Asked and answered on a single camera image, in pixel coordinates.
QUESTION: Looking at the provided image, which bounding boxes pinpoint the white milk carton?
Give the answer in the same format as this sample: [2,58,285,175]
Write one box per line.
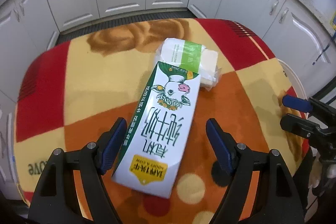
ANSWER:
[112,61,201,198]

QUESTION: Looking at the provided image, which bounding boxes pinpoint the red orange floral blanket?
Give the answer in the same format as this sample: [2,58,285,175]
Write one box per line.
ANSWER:
[14,19,309,223]

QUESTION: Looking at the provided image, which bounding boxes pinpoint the white kitchen cabinets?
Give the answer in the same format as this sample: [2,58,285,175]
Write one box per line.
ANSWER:
[1,0,335,193]

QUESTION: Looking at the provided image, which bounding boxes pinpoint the white trash bin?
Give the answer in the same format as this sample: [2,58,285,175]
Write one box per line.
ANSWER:
[278,59,307,99]

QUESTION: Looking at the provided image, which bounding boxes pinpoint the plastic wrapped tissue pack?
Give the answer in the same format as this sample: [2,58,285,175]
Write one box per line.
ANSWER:
[154,38,220,89]

